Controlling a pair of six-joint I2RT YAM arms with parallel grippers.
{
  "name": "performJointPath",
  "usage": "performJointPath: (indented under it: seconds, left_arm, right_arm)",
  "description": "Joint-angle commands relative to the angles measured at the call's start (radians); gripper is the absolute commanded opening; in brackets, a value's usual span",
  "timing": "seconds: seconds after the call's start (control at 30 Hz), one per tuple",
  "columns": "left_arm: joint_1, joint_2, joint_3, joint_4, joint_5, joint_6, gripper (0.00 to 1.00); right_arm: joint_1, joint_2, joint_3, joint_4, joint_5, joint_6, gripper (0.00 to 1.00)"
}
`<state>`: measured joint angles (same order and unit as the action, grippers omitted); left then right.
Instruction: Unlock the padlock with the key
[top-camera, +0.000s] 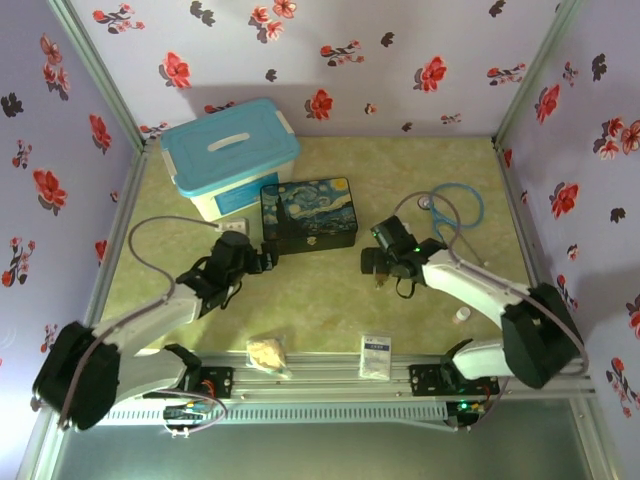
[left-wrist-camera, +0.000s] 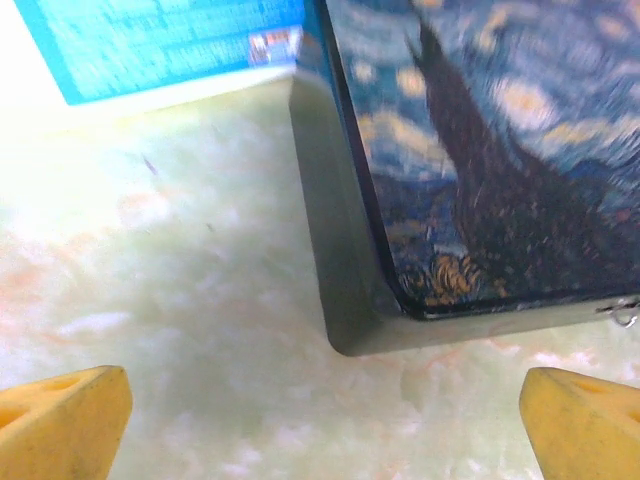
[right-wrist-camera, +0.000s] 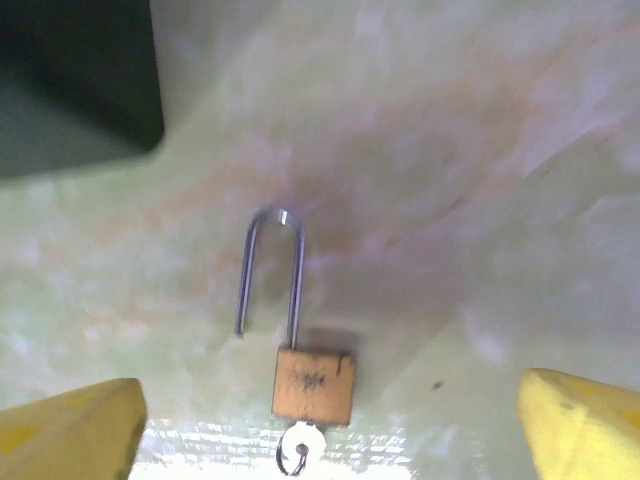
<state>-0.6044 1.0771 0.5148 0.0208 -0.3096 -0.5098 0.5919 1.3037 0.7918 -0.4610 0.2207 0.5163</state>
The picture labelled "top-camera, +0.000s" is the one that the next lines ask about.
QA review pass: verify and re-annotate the starry night print tin box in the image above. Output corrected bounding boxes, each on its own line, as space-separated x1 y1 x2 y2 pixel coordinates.
259 176 359 255

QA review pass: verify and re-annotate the white sealed packet blue label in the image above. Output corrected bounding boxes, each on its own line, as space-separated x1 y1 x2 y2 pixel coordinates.
358 333 392 381

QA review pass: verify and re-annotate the crumpled beige packet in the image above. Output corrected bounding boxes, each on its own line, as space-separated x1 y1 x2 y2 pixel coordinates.
244 334 294 380

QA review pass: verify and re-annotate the blue stethoscope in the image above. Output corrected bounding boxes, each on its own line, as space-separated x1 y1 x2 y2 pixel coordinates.
417 182 489 267

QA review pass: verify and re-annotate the blue lidded plastic storage box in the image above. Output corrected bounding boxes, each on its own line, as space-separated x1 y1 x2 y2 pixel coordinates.
159 98 302 223

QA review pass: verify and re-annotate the right base circuit board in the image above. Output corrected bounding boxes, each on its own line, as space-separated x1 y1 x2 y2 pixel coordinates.
452 398 486 422

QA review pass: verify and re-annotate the base circuit board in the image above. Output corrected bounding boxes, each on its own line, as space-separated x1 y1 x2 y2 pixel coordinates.
163 403 209 424
452 398 486 422

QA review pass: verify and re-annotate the left base circuit board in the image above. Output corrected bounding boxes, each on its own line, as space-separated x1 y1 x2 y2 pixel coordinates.
163 403 209 424

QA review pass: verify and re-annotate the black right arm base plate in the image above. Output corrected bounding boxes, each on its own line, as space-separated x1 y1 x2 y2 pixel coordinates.
408 363 501 402

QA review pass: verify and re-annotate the aluminium front rail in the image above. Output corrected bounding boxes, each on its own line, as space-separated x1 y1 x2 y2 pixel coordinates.
197 349 596 399

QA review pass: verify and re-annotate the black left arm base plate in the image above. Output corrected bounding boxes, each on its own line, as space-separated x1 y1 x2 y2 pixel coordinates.
198 366 236 401

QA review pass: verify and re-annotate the white slotted cable duct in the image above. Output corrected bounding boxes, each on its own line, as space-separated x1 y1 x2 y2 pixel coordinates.
99 402 449 426

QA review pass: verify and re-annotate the aluminium frame post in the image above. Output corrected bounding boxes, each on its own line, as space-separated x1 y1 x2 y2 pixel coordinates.
47 0 151 151
492 0 586 146

